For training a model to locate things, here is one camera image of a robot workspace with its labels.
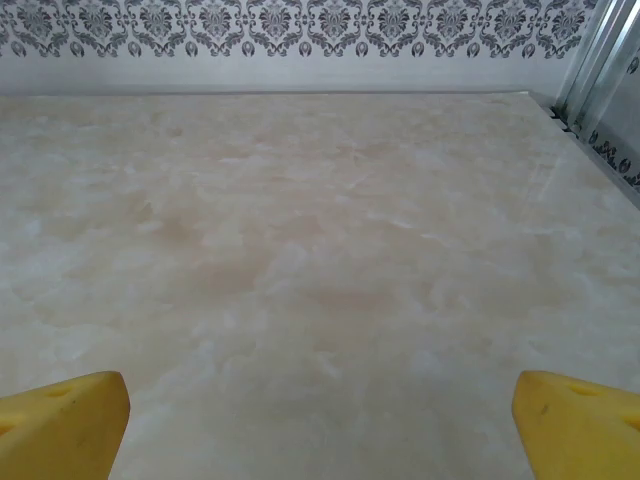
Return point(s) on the aluminium frame post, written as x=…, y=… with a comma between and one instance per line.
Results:
x=607, y=50

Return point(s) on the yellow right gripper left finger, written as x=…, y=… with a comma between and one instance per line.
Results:
x=60, y=430

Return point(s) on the thin aluminium edge rail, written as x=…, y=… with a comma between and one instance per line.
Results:
x=250, y=92

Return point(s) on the aluminium side rail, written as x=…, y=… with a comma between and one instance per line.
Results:
x=615, y=175

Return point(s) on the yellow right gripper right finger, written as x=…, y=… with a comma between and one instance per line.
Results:
x=585, y=435

